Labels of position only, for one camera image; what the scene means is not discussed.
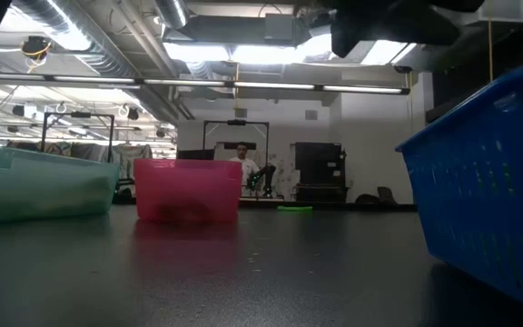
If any teal plastic basket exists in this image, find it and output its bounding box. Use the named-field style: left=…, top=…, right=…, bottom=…
left=0, top=144, right=121, bottom=223

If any round silver air duct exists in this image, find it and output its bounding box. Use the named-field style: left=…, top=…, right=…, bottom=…
left=153, top=0, right=191, bottom=30

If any black flat screen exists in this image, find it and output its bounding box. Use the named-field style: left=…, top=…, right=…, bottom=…
left=177, top=148, right=216, bottom=161

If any ceiling light tube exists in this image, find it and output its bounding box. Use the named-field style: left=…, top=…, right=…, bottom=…
left=143, top=79, right=226, bottom=88
left=52, top=75, right=135, bottom=84
left=0, top=72, right=47, bottom=82
left=233, top=81, right=316, bottom=91
left=322, top=84, right=404, bottom=95

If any black yellow cable reel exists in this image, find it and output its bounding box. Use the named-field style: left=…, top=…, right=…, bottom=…
left=20, top=35, right=53, bottom=61

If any dark background chair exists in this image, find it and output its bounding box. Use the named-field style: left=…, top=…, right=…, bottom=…
left=377, top=185, right=399, bottom=204

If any blue plastic basket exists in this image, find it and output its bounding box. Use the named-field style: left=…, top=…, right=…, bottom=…
left=395, top=61, right=523, bottom=317

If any black monitor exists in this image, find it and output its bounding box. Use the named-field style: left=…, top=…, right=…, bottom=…
left=293, top=141, right=343, bottom=173

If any black frame stand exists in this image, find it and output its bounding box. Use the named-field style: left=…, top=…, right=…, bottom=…
left=202, top=119, right=271, bottom=201
left=40, top=111, right=116, bottom=165

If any red plastic basket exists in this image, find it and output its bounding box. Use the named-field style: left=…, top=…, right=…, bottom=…
left=133, top=157, right=244, bottom=223

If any dark monitor desk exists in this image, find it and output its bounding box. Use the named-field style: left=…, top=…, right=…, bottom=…
left=291, top=170, right=350, bottom=203

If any silver ribbed air duct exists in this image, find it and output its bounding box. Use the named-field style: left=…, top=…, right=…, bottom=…
left=11, top=0, right=179, bottom=124

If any person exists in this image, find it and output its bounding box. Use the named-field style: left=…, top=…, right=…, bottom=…
left=229, top=142, right=263, bottom=188

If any draped light cloth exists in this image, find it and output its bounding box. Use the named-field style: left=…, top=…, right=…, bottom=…
left=111, top=144, right=153, bottom=179

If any black bag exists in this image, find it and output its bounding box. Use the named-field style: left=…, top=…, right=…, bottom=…
left=354, top=193, right=381, bottom=206

